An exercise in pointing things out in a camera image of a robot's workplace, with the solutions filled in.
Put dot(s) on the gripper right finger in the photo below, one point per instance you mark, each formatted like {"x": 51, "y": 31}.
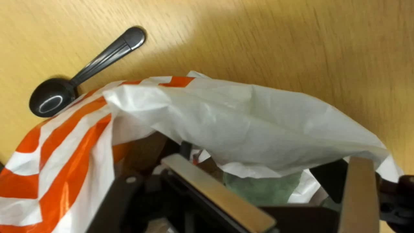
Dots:
{"x": 360, "y": 198}

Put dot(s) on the black plastic spoon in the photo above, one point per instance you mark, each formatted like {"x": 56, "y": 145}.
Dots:
{"x": 56, "y": 97}

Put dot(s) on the white and orange plastic bag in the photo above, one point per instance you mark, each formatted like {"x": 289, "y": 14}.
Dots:
{"x": 259, "y": 124}

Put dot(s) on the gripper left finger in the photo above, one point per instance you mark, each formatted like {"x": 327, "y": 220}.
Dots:
{"x": 215, "y": 189}

